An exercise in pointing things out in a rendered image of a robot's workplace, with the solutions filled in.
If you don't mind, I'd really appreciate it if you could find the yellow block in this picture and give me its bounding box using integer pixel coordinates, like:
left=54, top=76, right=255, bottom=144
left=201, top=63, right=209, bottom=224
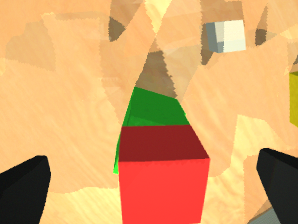
left=289, top=71, right=298, bottom=127

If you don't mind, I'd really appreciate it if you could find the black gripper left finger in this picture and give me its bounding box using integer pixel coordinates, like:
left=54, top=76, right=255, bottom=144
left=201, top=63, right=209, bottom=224
left=0, top=155, right=52, bottom=224

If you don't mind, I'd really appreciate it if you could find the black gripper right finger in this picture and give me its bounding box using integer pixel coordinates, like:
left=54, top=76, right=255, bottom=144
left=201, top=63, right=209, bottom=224
left=255, top=148, right=298, bottom=224

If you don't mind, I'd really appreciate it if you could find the green block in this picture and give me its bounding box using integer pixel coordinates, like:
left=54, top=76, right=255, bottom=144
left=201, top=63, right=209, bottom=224
left=132, top=85, right=186, bottom=115
left=113, top=96, right=190, bottom=173

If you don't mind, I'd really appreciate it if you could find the red block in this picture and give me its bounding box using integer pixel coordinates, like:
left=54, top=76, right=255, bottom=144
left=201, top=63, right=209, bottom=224
left=117, top=125, right=210, bottom=224

